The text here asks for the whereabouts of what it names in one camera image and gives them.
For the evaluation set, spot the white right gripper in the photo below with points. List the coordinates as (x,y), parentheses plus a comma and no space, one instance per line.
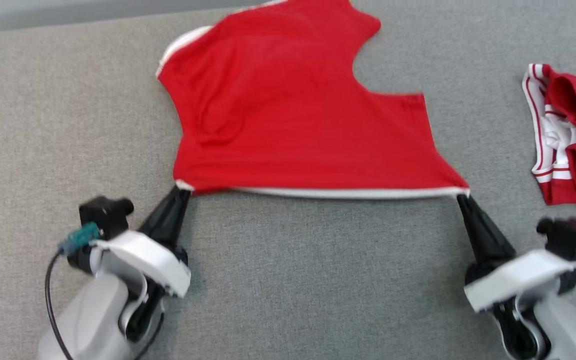
(518,277)

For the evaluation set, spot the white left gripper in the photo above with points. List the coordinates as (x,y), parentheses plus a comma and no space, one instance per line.
(153,260)

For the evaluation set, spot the red shirt white hem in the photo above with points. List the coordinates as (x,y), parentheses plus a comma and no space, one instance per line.
(293,125)

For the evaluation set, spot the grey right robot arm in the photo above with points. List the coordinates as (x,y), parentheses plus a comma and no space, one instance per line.
(563,325)

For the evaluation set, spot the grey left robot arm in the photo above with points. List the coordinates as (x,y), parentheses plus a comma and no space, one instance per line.
(93,320)

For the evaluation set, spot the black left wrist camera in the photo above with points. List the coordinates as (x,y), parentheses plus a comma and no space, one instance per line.
(105,215)

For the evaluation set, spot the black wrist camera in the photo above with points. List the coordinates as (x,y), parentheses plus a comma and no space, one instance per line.
(105,215)
(565,235)

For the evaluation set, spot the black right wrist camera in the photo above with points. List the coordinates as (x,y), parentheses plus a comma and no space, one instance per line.
(565,235)

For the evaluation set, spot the teal left camera connector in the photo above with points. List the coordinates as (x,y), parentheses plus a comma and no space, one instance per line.
(79,239)

